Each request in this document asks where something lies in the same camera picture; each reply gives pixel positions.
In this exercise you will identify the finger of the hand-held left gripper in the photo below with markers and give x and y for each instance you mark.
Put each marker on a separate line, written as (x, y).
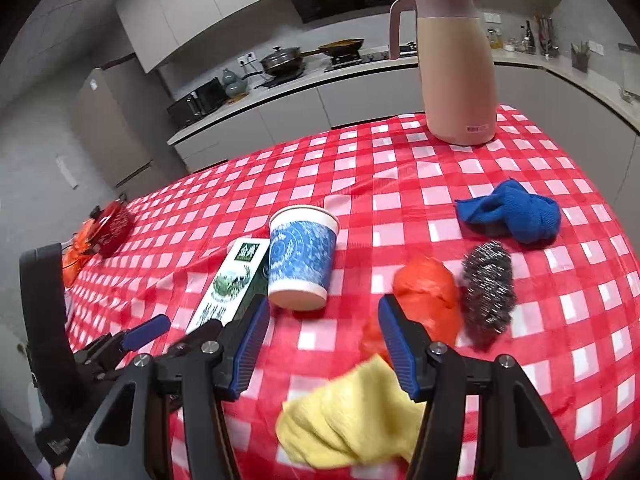
(145, 332)
(195, 335)

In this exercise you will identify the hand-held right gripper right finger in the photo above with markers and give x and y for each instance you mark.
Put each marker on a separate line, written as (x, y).
(395, 340)

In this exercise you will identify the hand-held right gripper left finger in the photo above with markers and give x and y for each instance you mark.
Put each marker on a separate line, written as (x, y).
(250, 345)

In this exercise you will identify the orange plastic bag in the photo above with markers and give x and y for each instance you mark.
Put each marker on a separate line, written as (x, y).
(430, 290)

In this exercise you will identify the green white carton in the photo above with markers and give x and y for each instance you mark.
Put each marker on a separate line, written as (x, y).
(230, 280)

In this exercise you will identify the yellow cloth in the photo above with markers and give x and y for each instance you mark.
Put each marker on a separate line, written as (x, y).
(350, 415)

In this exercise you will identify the blue patterned paper cup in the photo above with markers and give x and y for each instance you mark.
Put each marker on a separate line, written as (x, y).
(300, 255)

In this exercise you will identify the steel wool scrubber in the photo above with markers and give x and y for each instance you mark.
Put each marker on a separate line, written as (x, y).
(489, 290)

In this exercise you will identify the blue cloth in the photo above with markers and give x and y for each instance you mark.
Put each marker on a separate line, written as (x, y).
(520, 210)

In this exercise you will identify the red white checked tablecloth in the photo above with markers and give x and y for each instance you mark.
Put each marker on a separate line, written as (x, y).
(400, 175)

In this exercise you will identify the beige fridge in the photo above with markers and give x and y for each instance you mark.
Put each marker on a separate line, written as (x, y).
(115, 130)

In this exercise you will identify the black microwave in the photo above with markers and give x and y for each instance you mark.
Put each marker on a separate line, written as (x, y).
(197, 104)

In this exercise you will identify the grey kitchen counter cabinets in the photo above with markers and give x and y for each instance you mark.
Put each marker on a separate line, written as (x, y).
(300, 110)

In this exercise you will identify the grey ceramic jar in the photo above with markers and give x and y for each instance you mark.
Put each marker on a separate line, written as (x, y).
(235, 85)

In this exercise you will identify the pink thermos jug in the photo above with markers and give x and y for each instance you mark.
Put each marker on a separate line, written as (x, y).
(455, 70)

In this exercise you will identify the gas stove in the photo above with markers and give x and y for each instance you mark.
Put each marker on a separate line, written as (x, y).
(360, 60)

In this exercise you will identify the black wok with lid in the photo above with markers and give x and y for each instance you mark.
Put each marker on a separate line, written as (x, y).
(282, 62)

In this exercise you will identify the frying pan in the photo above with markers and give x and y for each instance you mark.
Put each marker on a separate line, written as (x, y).
(342, 47)

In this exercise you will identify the oil bottles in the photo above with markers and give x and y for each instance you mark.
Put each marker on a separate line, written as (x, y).
(495, 39)

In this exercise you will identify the dark wine bottle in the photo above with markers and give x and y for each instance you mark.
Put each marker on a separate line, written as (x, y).
(528, 40)

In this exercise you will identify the grey chopstick holder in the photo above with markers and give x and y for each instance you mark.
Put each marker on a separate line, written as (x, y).
(580, 60)

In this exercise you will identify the utensil rack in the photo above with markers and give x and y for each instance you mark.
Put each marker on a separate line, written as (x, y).
(546, 37)

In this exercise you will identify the upper wall cabinets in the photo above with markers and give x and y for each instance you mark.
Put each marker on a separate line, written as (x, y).
(200, 5)

